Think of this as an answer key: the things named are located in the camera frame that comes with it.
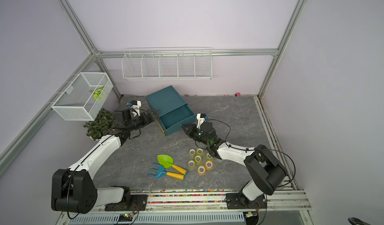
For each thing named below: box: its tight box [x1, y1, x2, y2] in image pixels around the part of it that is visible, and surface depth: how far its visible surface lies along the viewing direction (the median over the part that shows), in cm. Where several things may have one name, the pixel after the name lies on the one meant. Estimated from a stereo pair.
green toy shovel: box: [157, 154, 188, 176], surface depth 88 cm
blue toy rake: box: [148, 163, 185, 180], surface depth 83 cm
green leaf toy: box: [89, 85, 105, 100], surface depth 83 cm
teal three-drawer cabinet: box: [146, 85, 196, 137], surface depth 86 cm
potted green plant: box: [83, 108, 116, 141], surface depth 82 cm
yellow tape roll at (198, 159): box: [194, 155, 202, 164], surface depth 88 cm
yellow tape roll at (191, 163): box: [187, 159, 196, 170], surface depth 87 cm
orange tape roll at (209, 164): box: [205, 160, 215, 170], surface depth 88 cm
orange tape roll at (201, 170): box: [197, 165, 207, 176], surface depth 85 cm
